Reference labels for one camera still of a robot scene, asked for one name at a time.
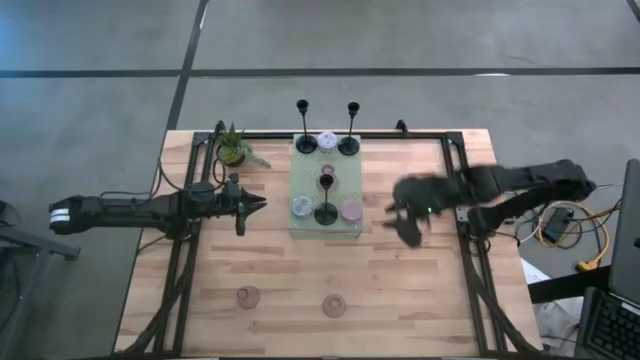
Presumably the yellow cable with plug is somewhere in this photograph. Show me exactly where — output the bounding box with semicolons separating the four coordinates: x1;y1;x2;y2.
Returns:
537;199;610;274

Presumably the potted green plant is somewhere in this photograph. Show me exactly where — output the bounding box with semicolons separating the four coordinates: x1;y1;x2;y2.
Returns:
215;122;273;170

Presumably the grey metal stand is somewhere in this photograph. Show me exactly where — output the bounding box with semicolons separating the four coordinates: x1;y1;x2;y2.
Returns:
0;199;81;262

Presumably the green perforated metal shelf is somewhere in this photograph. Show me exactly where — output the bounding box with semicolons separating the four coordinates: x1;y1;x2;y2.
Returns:
288;133;365;240

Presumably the black power adapter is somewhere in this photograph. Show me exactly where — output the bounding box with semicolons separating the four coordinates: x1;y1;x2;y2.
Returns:
543;207;576;245

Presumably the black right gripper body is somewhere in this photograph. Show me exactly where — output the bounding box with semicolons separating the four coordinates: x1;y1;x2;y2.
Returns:
394;173;459;221

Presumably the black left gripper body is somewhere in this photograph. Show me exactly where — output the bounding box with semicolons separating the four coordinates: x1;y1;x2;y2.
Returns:
218;172;249;237

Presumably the pink votive holder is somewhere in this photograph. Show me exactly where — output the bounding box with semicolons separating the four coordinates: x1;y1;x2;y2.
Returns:
340;200;364;224

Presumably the grey laptop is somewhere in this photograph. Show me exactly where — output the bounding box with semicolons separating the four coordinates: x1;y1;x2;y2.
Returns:
574;158;640;360

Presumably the black aluminium table frame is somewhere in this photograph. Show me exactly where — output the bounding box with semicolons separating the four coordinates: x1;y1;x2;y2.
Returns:
122;130;539;359

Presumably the tall black metal candlestick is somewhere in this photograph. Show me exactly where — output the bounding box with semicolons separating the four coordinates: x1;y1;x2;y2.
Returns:
313;173;339;227
294;98;319;155
337;101;361;157

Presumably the white paper bag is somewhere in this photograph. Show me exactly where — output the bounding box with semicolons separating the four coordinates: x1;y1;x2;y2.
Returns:
521;258;584;346

